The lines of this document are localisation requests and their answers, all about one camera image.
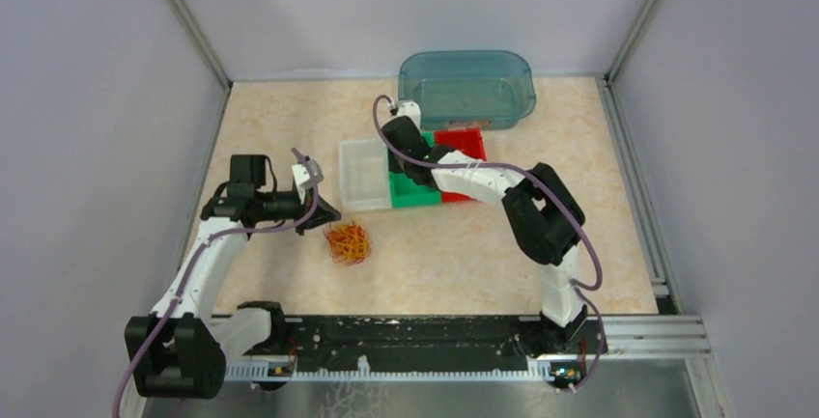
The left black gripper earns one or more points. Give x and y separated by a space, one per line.
324 212

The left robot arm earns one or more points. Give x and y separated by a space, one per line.
192 287

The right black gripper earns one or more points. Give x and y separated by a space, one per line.
395 167

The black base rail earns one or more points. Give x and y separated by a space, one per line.
471 348

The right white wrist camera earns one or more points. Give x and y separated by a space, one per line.
410 109

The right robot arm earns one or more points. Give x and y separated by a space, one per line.
544 218

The white plastic bin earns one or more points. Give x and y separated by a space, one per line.
363 175

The blue transparent plastic tub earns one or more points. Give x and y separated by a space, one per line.
487 89

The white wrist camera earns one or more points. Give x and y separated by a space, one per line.
410 109
306 176

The green plastic bin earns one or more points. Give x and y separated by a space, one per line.
404 193

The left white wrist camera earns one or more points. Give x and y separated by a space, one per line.
306 176

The red plastic bin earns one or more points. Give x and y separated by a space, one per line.
469 141

